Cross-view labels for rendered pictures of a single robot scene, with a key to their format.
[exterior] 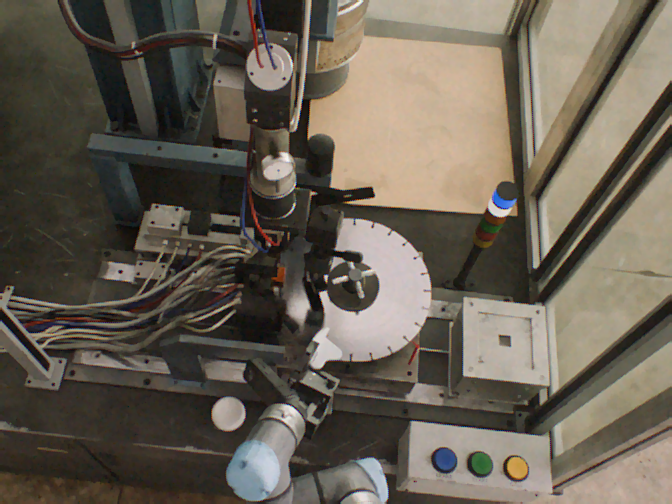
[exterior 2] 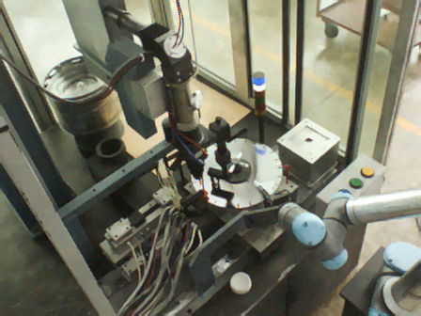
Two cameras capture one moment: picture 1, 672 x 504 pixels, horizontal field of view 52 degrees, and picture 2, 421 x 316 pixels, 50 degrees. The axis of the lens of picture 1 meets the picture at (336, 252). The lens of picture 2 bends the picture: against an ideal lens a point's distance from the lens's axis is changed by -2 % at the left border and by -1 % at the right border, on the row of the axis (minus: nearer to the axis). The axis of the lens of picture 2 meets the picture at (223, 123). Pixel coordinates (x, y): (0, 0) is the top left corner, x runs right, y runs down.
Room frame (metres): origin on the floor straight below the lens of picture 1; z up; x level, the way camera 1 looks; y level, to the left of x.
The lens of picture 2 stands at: (-0.23, 0.61, 2.20)
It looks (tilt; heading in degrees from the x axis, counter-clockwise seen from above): 43 degrees down; 324
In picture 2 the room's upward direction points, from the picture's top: 7 degrees counter-clockwise
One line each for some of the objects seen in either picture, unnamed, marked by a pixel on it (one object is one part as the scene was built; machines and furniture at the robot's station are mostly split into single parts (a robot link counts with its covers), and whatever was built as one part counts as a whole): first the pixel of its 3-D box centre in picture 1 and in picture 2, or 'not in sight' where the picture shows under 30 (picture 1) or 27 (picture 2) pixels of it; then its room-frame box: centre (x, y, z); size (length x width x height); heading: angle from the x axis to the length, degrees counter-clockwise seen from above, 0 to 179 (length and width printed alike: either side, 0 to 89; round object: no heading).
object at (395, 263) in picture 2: not in sight; (401, 267); (0.02, -0.16, 0.91); 0.13 x 0.12 x 0.14; 113
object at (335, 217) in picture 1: (322, 239); (221, 141); (0.61, 0.03, 1.17); 0.06 x 0.05 x 0.20; 83
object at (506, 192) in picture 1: (505, 194); (258, 78); (0.79, -0.31, 1.14); 0.05 x 0.04 x 0.03; 2
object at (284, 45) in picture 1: (284, 50); (149, 63); (0.77, 0.12, 1.45); 0.35 x 0.07 x 0.28; 2
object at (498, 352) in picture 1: (495, 352); (307, 152); (0.59, -0.38, 0.82); 0.18 x 0.18 x 0.15; 2
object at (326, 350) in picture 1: (326, 349); (265, 185); (0.45, -0.01, 1.06); 0.09 x 0.06 x 0.03; 163
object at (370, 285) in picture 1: (353, 283); (236, 168); (0.64, -0.05, 0.96); 0.11 x 0.11 x 0.03
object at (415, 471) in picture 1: (470, 464); (350, 194); (0.34, -0.34, 0.82); 0.28 x 0.11 x 0.15; 92
